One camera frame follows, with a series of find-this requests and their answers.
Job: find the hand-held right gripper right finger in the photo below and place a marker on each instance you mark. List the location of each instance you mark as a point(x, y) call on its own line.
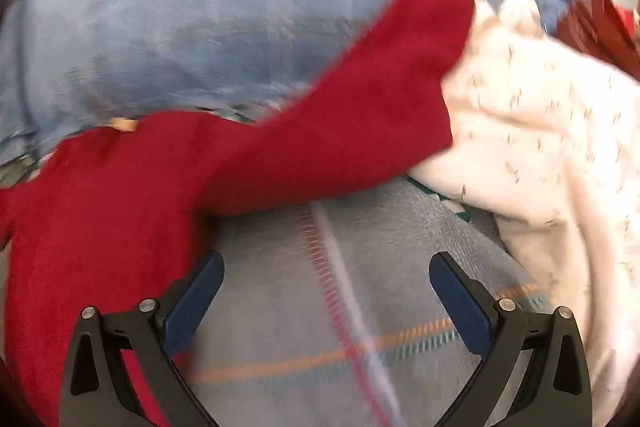
point(462, 302)

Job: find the grey striped bed sheet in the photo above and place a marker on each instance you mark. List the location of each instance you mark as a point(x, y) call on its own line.
point(300, 307)

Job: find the blue plaid pillow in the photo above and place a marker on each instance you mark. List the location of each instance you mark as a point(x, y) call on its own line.
point(200, 7)

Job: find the red knit garment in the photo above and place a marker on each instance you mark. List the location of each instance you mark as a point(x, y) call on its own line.
point(150, 167)

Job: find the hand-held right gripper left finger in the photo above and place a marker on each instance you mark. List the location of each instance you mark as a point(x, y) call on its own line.
point(195, 297)

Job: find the white floral pillow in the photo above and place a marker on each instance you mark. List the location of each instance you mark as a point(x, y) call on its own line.
point(540, 117)

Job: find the dark red cloth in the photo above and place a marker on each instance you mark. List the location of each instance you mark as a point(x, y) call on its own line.
point(595, 32)

